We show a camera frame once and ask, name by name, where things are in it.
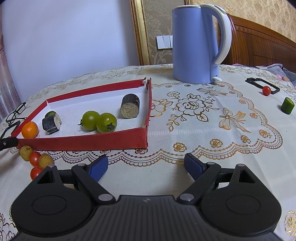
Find gold wall moulding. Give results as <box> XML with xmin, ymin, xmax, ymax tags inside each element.
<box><xmin>129</xmin><ymin>0</ymin><xmax>190</xmax><ymax>66</ymax></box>

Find black eyeglasses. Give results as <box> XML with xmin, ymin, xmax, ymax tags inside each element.
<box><xmin>5</xmin><ymin>102</ymin><xmax>27</xmax><ymax>124</ymax></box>

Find dark green cucumber piece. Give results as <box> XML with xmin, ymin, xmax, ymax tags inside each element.
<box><xmin>281</xmin><ymin>97</ymin><xmax>295</xmax><ymax>115</ymax></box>

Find red cardboard box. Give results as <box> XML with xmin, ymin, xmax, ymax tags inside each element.
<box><xmin>10</xmin><ymin>78</ymin><xmax>152</xmax><ymax>151</ymax></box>

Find black plastic frame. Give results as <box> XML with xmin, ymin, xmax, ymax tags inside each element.
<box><xmin>0</xmin><ymin>121</ymin><xmax>21</xmax><ymax>139</ymax></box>
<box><xmin>245</xmin><ymin>78</ymin><xmax>280</xmax><ymax>95</ymax></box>

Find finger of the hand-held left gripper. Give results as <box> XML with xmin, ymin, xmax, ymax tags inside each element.
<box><xmin>0</xmin><ymin>137</ymin><xmax>19</xmax><ymax>151</ymax></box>

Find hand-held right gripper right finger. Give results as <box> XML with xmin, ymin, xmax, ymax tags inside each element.
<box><xmin>177</xmin><ymin>153</ymin><xmax>258</xmax><ymax>205</ymax></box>

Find yellow longan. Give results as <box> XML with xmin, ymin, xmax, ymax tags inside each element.
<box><xmin>38</xmin><ymin>154</ymin><xmax>54</xmax><ymax>169</ymax></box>
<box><xmin>19</xmin><ymin>146</ymin><xmax>33</xmax><ymax>160</ymax></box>

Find white wall switch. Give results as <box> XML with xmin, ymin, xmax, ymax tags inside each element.
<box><xmin>156</xmin><ymin>35</ymin><xmax>173</xmax><ymax>49</ymax></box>

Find green tomato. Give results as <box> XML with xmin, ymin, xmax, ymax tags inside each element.
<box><xmin>78</xmin><ymin>111</ymin><xmax>100</xmax><ymax>131</ymax></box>
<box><xmin>96</xmin><ymin>113</ymin><xmax>117</xmax><ymax>133</ymax></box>

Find brown wooden headboard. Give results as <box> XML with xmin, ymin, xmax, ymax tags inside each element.
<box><xmin>223</xmin><ymin>13</ymin><xmax>296</xmax><ymax>71</ymax></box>

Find grey pillow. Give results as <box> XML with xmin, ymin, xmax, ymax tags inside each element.
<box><xmin>255</xmin><ymin>64</ymin><xmax>296</xmax><ymax>80</ymax></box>

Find blue electric kettle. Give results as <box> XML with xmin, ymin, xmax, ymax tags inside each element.
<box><xmin>171</xmin><ymin>4</ymin><xmax>232</xmax><ymax>84</ymax></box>

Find pink bedding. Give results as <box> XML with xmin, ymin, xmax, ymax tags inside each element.
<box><xmin>276</xmin><ymin>74</ymin><xmax>296</xmax><ymax>82</ymax></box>

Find small orange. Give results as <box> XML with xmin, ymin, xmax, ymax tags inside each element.
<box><xmin>21</xmin><ymin>122</ymin><xmax>39</xmax><ymax>138</ymax></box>

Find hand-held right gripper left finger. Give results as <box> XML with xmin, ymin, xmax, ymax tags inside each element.
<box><xmin>34</xmin><ymin>155</ymin><xmax>116</xmax><ymax>205</ymax></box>

